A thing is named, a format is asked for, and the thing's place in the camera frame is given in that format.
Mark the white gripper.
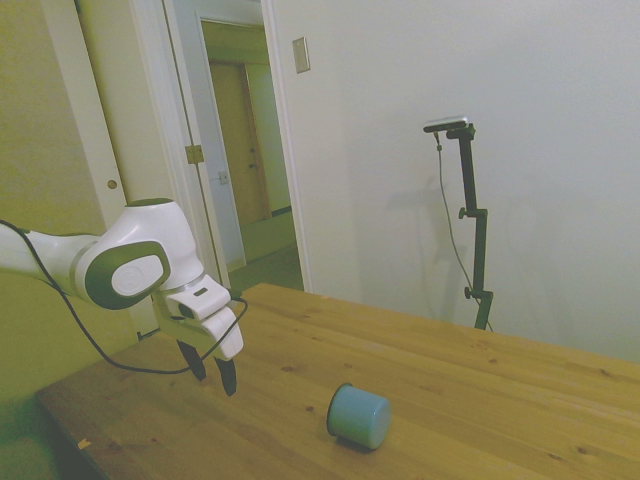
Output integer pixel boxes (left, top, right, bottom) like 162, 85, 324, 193
152, 292, 246, 399

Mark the blue enamel mug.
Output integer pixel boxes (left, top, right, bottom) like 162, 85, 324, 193
326, 382, 392, 454

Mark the wooden hallway door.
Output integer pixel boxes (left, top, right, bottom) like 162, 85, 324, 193
208, 59, 275, 226

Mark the white open room door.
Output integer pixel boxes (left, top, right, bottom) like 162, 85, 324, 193
197, 17, 247, 274

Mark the white closet door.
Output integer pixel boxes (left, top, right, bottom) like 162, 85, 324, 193
74, 0, 174, 346

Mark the black camera stand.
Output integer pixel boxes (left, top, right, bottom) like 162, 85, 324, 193
446, 124, 495, 331
433, 130, 494, 333

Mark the white wall switch plate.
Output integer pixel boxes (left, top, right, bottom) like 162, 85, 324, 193
292, 36, 311, 75

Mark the silver black stereo camera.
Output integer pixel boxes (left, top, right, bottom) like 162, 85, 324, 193
423, 115, 471, 134

